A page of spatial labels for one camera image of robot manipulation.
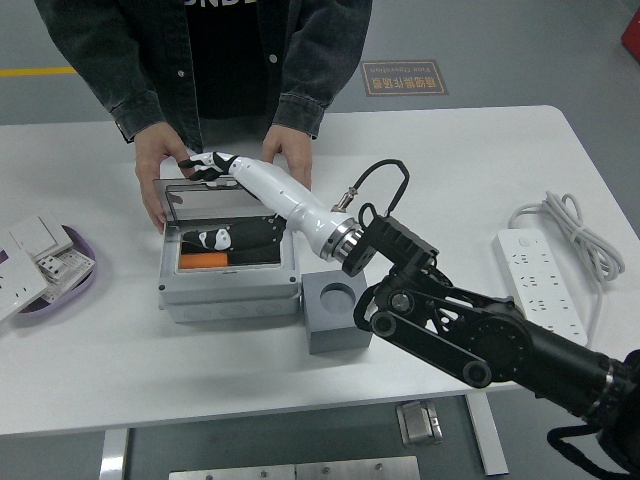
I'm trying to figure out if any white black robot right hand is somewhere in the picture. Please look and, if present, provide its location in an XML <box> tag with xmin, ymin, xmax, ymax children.
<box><xmin>178</xmin><ymin>149</ymin><xmax>351</xmax><ymax>259</ymax></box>

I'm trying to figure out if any person's left hand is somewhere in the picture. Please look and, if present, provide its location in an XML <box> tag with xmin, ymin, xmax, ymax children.
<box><xmin>262</xmin><ymin>124</ymin><xmax>314</xmax><ymax>189</ymax></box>

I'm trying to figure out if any person's right hand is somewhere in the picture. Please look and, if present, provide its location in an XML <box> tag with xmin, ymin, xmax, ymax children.
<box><xmin>134</xmin><ymin>130</ymin><xmax>190</xmax><ymax>235</ymax></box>

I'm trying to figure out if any smoky transparent box lid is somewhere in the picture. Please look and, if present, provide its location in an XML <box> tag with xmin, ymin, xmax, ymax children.
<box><xmin>151</xmin><ymin>177</ymin><xmax>294</xmax><ymax>236</ymax></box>

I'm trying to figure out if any orange cylinder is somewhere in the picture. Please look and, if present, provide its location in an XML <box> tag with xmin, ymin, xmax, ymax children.
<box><xmin>179</xmin><ymin>253</ymin><xmax>230</xmax><ymax>271</ymax></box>

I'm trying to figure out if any grey plastic junction box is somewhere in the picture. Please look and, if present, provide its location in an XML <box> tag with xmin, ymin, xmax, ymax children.
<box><xmin>157</xmin><ymin>219</ymin><xmax>304</xmax><ymax>324</ymax></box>

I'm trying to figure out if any grey cube with round hole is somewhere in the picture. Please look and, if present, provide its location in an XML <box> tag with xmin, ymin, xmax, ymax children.
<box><xmin>301</xmin><ymin>272</ymin><xmax>374</xmax><ymax>355</ymax></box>

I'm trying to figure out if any grey metal floor box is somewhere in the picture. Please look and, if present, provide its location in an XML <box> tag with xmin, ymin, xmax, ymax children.
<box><xmin>396</xmin><ymin>399</ymin><xmax>445</xmax><ymax>446</ymax></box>

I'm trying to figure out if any person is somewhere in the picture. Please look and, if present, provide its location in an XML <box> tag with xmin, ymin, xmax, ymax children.
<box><xmin>33</xmin><ymin>0</ymin><xmax>374</xmax><ymax>154</ymax></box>

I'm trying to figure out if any white perforated socket plate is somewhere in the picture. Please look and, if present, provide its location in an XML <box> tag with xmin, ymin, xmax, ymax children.
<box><xmin>42</xmin><ymin>248</ymin><xmax>96</xmax><ymax>302</ymax></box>

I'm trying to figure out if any purple tray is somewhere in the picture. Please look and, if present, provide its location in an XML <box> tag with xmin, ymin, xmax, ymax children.
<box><xmin>9</xmin><ymin>224</ymin><xmax>97</xmax><ymax>327</ymax></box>

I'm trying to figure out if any brown floor sign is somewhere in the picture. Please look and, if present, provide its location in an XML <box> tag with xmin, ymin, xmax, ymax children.
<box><xmin>359</xmin><ymin>59</ymin><xmax>450</xmax><ymax>98</ymax></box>

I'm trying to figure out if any small white socket module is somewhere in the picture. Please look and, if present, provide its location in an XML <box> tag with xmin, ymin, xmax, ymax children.
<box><xmin>37</xmin><ymin>252</ymin><xmax>69</xmax><ymax>282</ymax></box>

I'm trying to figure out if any yellow floor tape line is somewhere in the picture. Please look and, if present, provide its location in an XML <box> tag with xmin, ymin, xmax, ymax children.
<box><xmin>0</xmin><ymin>66</ymin><xmax>79</xmax><ymax>79</ymax></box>

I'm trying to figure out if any large white socket panel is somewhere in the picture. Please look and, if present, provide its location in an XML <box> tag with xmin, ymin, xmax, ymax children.
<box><xmin>0</xmin><ymin>248</ymin><xmax>50</xmax><ymax>322</ymax></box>

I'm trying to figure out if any white table leg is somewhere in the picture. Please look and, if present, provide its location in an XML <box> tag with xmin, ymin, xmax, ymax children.
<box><xmin>98</xmin><ymin>428</ymin><xmax>130</xmax><ymax>480</ymax></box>
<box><xmin>464</xmin><ymin>393</ymin><xmax>510</xmax><ymax>476</ymax></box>

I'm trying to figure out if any red crate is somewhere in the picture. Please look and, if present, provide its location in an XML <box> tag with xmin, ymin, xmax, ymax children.
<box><xmin>619</xmin><ymin>9</ymin><xmax>640</xmax><ymax>59</ymax></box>

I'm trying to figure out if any white switch panel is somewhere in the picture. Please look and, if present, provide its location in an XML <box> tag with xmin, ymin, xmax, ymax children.
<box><xmin>8</xmin><ymin>215</ymin><xmax>75</xmax><ymax>260</ymax></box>

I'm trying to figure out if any large metal base plate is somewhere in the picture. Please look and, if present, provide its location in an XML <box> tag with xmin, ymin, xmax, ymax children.
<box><xmin>168</xmin><ymin>455</ymin><xmax>421</xmax><ymax>480</ymax></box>

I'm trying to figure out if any white power strip cable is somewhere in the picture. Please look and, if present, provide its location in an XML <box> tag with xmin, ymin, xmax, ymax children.
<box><xmin>507</xmin><ymin>189</ymin><xmax>626</xmax><ymax>351</ymax></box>

